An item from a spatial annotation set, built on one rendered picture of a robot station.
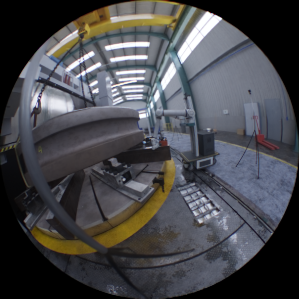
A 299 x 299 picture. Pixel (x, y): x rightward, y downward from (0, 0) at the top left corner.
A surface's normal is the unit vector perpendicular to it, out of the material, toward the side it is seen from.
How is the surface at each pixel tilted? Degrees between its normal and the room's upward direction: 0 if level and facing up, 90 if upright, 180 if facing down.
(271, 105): 90
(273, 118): 90
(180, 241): 0
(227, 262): 0
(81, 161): 90
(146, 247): 0
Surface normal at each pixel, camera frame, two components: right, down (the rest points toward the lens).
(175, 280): -0.20, -0.95
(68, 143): 0.61, 0.07
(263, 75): -0.97, 0.22
